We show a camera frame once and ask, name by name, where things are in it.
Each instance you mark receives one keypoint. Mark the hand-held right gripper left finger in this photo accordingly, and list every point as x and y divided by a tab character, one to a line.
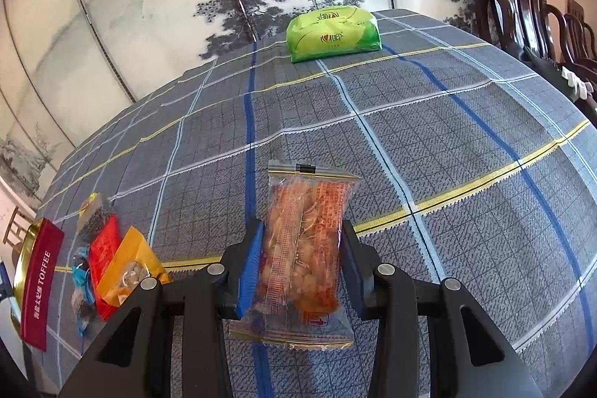
249	272

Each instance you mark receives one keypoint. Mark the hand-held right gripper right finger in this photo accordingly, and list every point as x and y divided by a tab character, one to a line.
350	272

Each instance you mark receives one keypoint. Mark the clear packet of orange snacks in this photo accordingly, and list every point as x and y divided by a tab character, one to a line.
298	239

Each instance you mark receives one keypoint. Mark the orange snack packet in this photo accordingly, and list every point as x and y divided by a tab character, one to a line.
130	263

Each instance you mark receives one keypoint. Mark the red snack packet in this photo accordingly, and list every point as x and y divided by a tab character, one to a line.
103	253

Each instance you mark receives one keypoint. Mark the blue candy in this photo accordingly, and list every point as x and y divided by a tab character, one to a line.
83	274

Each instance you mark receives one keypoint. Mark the blue-ended clear snack packet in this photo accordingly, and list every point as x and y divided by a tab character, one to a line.
78	302

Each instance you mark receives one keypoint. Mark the red and gold tin box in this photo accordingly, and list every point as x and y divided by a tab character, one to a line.
39	286

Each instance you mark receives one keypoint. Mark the grey plaid tablecloth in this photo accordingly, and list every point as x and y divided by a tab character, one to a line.
419	146

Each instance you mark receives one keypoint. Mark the dark sesame bar packet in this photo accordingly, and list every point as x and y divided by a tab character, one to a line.
95	221

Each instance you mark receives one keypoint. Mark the small square wrapped snack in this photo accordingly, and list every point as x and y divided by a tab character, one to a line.
80	256

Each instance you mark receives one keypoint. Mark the yellow candy packet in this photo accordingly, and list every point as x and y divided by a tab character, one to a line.
92	200

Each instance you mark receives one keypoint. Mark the green snack packet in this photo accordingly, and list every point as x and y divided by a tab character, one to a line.
331	36

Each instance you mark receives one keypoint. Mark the light wooden chair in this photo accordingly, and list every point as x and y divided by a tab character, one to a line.
16	228

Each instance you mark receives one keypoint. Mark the dark cloth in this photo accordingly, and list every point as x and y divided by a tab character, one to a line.
545	69

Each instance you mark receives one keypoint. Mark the small white object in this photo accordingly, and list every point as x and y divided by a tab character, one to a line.
576	83

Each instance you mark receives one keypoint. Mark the dark wooden chair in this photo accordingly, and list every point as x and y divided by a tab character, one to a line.
580	34
513	1

